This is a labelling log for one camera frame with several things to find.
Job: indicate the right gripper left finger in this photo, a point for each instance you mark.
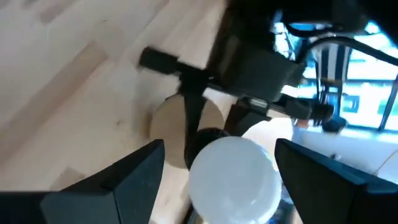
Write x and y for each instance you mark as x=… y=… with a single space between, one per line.
x=93 y=205

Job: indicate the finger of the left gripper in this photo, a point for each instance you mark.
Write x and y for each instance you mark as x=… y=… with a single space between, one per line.
x=245 y=119
x=193 y=115

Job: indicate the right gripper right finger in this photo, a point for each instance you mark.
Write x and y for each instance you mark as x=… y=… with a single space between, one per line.
x=335 y=202

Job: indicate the lamp stand with wooden base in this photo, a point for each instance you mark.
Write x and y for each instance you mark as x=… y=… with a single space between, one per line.
x=168 y=130

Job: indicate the white lightbulb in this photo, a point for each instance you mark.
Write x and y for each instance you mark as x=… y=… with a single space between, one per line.
x=233 y=183

